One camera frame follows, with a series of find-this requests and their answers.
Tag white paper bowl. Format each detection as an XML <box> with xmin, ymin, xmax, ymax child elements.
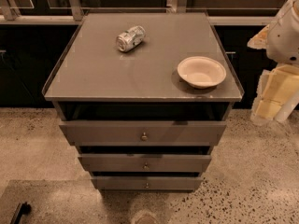
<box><xmin>177</xmin><ymin>56</ymin><xmax>226</xmax><ymax>89</ymax></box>

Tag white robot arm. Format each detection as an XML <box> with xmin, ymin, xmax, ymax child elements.
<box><xmin>247</xmin><ymin>0</ymin><xmax>299</xmax><ymax>125</ymax></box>

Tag grey middle drawer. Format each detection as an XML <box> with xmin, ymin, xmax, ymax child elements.
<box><xmin>78</xmin><ymin>154</ymin><xmax>211</xmax><ymax>173</ymax></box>

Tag crushed silver soda can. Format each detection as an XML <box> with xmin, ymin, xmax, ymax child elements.
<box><xmin>116</xmin><ymin>25</ymin><xmax>146</xmax><ymax>52</ymax></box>

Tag grey drawer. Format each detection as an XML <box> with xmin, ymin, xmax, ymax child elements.
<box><xmin>92</xmin><ymin>176</ymin><xmax>203</xmax><ymax>190</ymax></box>
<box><xmin>78</xmin><ymin>154</ymin><xmax>211</xmax><ymax>173</ymax></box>
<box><xmin>60</xmin><ymin>120</ymin><xmax>226</xmax><ymax>147</ymax></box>

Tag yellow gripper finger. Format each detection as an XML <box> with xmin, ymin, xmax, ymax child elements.
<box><xmin>250</xmin><ymin>97</ymin><xmax>281</xmax><ymax>125</ymax></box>
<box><xmin>262</xmin><ymin>64</ymin><xmax>299</xmax><ymax>105</ymax></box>

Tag grey top drawer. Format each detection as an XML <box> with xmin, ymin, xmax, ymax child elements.
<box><xmin>60</xmin><ymin>120</ymin><xmax>226</xmax><ymax>147</ymax></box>

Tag black object on floor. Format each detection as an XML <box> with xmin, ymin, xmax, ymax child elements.
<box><xmin>10</xmin><ymin>202</ymin><xmax>32</xmax><ymax>224</ymax></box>

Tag metal railing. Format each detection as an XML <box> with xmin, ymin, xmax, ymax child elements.
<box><xmin>0</xmin><ymin>0</ymin><xmax>287</xmax><ymax>25</ymax></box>

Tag grey bottom drawer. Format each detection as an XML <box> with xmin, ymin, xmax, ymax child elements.
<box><xmin>92</xmin><ymin>176</ymin><xmax>203</xmax><ymax>190</ymax></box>

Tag grey drawer cabinet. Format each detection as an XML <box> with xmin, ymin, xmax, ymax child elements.
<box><xmin>43</xmin><ymin>13</ymin><xmax>243</xmax><ymax>178</ymax></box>

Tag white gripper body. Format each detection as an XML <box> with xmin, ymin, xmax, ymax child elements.
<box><xmin>275</xmin><ymin>91</ymin><xmax>299</xmax><ymax>122</ymax></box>

